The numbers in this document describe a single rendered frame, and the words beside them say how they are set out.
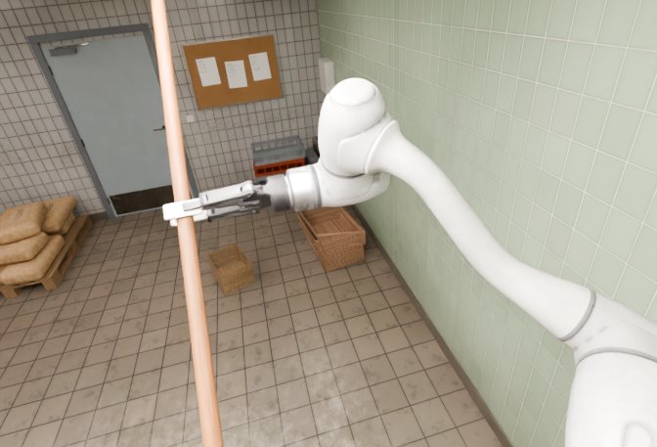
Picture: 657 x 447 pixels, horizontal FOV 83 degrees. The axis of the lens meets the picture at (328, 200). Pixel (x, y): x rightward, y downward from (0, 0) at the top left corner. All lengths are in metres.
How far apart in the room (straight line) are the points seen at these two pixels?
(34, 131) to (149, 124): 1.18
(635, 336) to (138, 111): 4.70
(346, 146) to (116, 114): 4.44
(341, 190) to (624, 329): 0.49
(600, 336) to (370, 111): 0.49
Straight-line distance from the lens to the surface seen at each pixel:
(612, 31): 1.39
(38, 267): 4.50
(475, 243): 0.67
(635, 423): 0.63
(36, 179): 5.52
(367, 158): 0.60
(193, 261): 0.73
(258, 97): 4.76
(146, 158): 5.05
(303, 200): 0.72
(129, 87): 4.83
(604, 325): 0.74
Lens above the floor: 2.31
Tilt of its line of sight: 30 degrees down
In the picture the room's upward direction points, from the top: 6 degrees counter-clockwise
